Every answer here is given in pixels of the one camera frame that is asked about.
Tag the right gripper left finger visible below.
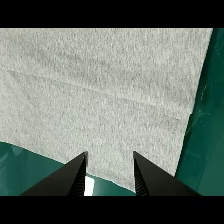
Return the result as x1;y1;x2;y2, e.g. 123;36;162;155
20;150;89;197

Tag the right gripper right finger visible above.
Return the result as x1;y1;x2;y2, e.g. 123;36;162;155
132;150;203;197

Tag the grey garment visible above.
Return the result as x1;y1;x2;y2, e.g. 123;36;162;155
0;27;214;194

